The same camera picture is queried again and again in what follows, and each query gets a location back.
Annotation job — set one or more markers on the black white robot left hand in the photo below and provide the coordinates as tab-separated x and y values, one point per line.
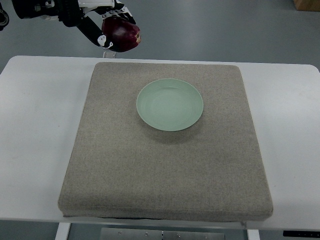
86	15

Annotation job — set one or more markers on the dark red apple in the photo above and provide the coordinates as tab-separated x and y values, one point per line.
122	34

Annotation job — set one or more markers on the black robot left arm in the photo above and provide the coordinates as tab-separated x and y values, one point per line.
6	13

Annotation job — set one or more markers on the lower metal floor plate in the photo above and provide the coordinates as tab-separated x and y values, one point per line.
109	54

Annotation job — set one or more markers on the light green plate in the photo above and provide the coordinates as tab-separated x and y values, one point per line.
169	104

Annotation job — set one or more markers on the beige fabric cushion mat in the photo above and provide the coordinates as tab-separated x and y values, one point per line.
120	167

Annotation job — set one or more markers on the white left table leg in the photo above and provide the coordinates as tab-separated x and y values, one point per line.
63	231

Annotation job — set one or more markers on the white table leg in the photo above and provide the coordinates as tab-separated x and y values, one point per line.
63	231
253	234

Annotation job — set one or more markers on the cardboard box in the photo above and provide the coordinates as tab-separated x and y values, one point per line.
307	5

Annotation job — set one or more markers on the white right table leg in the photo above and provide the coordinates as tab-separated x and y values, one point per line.
253	234

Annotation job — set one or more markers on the black table control panel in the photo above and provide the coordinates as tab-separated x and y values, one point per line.
301	234

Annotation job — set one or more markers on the metal table base plate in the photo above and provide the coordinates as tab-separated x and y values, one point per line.
148	234

